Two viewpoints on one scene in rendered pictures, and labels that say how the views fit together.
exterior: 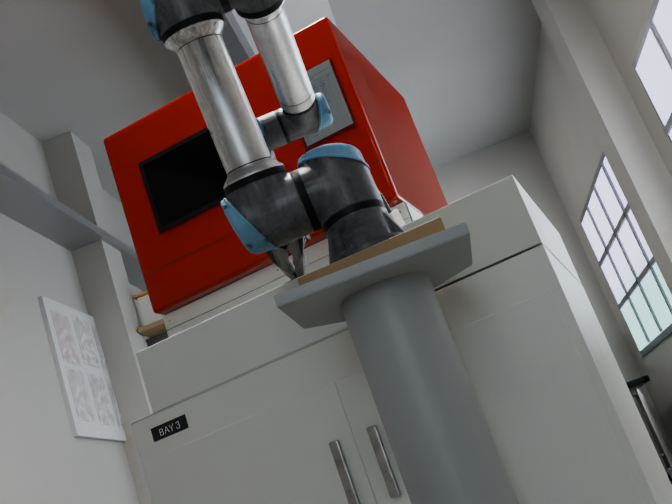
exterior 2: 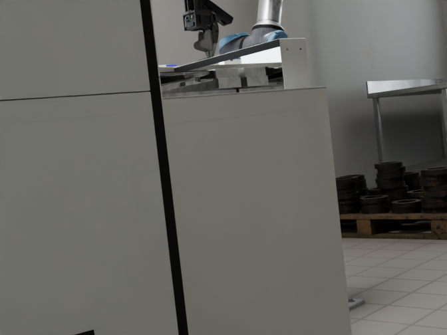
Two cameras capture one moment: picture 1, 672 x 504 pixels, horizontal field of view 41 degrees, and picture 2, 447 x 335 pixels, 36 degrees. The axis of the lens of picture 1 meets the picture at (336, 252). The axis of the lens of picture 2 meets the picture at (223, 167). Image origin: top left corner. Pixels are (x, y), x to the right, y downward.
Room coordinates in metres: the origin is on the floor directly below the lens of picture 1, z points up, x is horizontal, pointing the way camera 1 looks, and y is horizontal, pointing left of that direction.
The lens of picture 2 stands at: (3.58, 1.47, 0.72)
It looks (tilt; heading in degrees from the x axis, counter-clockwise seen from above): 3 degrees down; 218
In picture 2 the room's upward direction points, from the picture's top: 6 degrees counter-clockwise
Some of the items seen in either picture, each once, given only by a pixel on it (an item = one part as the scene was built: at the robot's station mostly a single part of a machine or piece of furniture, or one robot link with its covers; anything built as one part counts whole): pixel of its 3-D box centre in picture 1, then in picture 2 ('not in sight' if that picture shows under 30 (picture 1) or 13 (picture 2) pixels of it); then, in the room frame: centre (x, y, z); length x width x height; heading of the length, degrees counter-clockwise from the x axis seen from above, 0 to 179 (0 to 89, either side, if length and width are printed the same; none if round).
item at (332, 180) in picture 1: (336, 185); (237, 52); (1.51, -0.04, 1.01); 0.13 x 0.12 x 0.14; 89
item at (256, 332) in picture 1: (259, 336); (236, 77); (1.88, 0.22, 0.89); 0.55 x 0.09 x 0.14; 73
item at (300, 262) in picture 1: (302, 261); (201, 46); (1.86, 0.07, 1.01); 0.06 x 0.03 x 0.09; 163
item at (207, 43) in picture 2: (289, 266); (207, 44); (1.86, 0.10, 1.01); 0.06 x 0.03 x 0.09; 163
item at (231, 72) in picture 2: not in sight; (223, 73); (2.00, 0.26, 0.89); 0.08 x 0.03 x 0.03; 163
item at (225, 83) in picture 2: not in sight; (195, 90); (1.95, 0.11, 0.87); 0.36 x 0.08 x 0.03; 73
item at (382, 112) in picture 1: (291, 193); not in sight; (2.78, 0.07, 1.52); 0.81 x 0.75 x 0.60; 73
